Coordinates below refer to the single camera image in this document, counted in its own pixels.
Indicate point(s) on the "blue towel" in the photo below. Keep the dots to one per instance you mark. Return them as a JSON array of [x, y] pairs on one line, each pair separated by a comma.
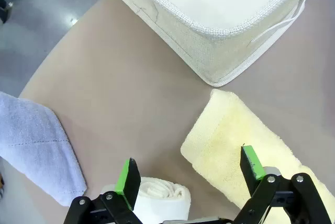
[[31, 140]]

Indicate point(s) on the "yellow towel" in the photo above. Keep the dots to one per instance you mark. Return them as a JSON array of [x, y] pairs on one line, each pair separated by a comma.
[[222, 135]]

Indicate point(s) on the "beige fabric storage box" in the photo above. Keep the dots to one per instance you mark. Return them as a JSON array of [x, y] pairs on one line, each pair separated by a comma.
[[196, 38]]

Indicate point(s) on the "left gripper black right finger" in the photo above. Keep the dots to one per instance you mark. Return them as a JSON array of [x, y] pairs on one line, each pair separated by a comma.
[[277, 195]]

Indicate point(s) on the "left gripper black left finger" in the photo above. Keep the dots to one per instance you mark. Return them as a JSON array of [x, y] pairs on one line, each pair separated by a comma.
[[129, 182]]

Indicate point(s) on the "white towel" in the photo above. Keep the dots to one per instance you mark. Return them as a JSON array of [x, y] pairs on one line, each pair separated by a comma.
[[162, 203]]

